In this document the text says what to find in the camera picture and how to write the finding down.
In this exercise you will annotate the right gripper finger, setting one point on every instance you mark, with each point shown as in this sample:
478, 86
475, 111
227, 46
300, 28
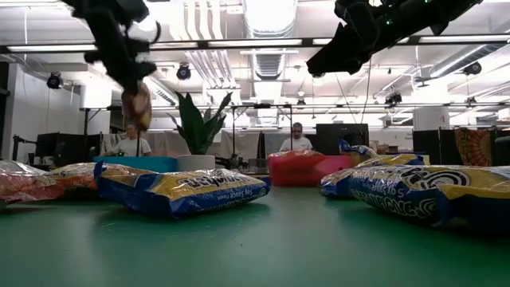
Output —
326, 56
350, 57

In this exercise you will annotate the blue plastic bin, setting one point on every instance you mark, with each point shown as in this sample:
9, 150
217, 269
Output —
135, 164

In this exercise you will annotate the black monitor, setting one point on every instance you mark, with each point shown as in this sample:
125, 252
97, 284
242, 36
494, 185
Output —
342, 135
67, 147

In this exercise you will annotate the dark partition panel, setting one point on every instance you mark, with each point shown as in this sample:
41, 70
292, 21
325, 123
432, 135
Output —
432, 145

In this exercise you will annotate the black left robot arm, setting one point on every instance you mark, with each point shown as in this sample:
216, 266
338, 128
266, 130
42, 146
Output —
103, 10

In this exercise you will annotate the pale cloth drape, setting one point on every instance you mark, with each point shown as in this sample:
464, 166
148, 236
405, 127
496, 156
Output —
239, 143

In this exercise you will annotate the silver ventilation duct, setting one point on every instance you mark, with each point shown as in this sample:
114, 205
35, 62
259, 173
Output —
458, 64
269, 60

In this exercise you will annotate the white column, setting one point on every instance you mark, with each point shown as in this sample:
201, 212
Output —
430, 117

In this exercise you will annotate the red plastic bin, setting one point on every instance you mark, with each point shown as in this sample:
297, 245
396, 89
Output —
338, 171

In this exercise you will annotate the orange Maruchan noodle pack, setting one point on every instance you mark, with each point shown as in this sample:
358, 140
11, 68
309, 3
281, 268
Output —
295, 156
77, 175

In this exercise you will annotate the black ceiling spot lamp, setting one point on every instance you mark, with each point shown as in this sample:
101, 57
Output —
54, 80
183, 72
472, 68
393, 98

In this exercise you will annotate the black overhead beam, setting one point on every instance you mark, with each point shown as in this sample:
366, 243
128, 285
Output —
199, 44

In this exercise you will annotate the green table mat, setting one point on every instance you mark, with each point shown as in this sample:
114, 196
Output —
255, 247

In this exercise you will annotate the red Maruchan noodle pack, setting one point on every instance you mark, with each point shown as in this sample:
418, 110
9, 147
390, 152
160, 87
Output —
137, 105
24, 183

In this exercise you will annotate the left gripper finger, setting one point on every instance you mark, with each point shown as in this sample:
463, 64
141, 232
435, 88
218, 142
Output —
142, 81
127, 83

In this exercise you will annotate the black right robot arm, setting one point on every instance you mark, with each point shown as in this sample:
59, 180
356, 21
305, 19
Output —
434, 16

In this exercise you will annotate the orange patterned tapestry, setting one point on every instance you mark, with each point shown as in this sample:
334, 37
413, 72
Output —
474, 145

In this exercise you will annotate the green succulent plant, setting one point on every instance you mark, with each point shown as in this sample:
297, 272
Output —
195, 127

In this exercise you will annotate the white plant pot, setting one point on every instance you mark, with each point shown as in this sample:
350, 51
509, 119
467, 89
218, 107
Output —
196, 163

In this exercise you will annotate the blue Maruchan noodle pack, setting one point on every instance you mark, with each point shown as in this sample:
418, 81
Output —
179, 191
418, 195
342, 181
354, 149

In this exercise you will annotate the person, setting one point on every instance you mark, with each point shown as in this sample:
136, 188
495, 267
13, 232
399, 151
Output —
296, 141
129, 145

